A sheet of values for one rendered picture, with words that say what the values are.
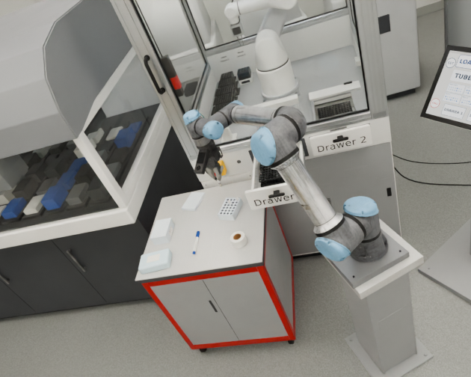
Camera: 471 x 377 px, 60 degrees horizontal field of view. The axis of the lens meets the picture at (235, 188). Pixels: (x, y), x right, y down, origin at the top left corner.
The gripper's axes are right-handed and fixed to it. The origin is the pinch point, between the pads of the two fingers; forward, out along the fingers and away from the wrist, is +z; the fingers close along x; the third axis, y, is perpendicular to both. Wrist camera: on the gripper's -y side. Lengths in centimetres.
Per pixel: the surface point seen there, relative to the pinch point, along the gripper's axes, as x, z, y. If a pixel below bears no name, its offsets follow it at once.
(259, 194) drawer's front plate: -20.5, 7.4, -0.8
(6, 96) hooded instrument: 72, -64, -21
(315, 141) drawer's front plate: -36, 7, 38
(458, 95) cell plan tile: -97, -7, 47
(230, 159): 7.0, 7.9, 24.6
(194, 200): 25.0, 20.1, 4.7
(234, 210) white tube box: -3.7, 18.1, -2.2
